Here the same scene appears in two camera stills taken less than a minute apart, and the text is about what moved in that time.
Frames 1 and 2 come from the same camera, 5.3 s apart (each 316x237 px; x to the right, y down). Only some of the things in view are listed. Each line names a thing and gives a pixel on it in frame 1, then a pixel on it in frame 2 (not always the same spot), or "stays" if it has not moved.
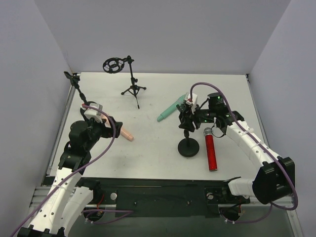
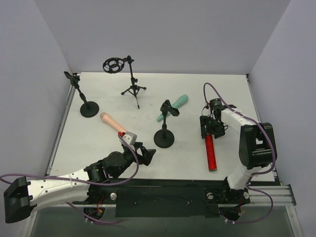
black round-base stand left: (74, 78) stays
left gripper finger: (117, 125) -> (148, 154)
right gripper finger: (186, 123) -> (204, 126)
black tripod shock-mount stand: (114, 65) stays
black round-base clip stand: (187, 147) -> (164, 138)
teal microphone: (170, 109) stays
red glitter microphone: (211, 150) stays
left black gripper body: (112, 126) -> (138, 153)
